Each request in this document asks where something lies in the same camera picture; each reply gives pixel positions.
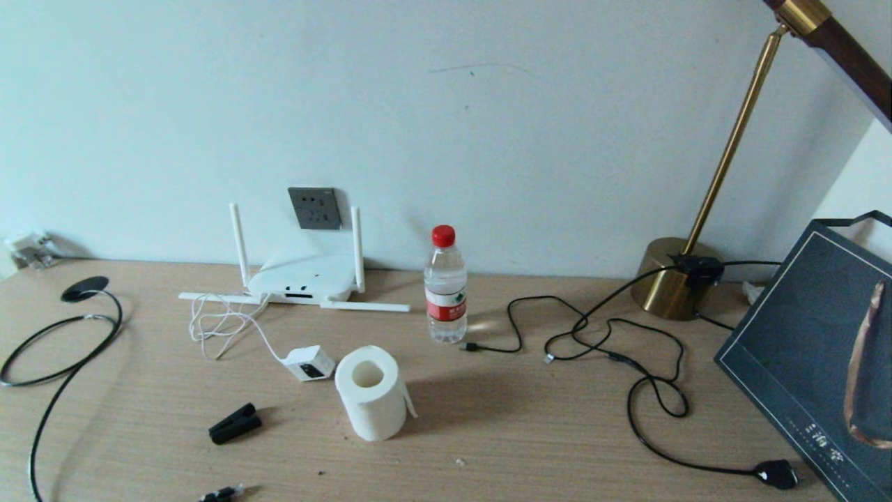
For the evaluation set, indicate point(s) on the white router with antennas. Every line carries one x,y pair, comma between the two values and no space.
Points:
300,279

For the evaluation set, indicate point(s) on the brass desk lamp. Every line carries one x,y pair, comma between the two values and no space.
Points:
669,286

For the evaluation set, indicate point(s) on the small white crumpled object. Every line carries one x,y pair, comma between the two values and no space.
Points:
751,293

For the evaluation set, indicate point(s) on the white toilet paper roll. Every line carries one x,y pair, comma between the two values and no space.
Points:
369,411

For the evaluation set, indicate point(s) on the water bottle red cap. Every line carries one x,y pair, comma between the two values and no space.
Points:
446,293

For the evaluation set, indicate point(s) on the grey wall socket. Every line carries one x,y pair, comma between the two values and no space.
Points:
313,208

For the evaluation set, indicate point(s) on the black desk grommet cover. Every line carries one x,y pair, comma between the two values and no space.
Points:
83,288

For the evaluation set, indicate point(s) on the black plastic clip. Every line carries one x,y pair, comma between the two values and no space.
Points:
233,425

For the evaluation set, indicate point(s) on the white power adapter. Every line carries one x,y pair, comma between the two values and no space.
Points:
306,362

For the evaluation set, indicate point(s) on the black power block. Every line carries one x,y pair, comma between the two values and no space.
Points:
697,268

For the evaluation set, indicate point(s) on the small white object by wall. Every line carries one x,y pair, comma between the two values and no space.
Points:
31,251

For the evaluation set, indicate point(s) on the dark gift bag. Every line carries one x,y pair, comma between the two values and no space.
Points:
794,348

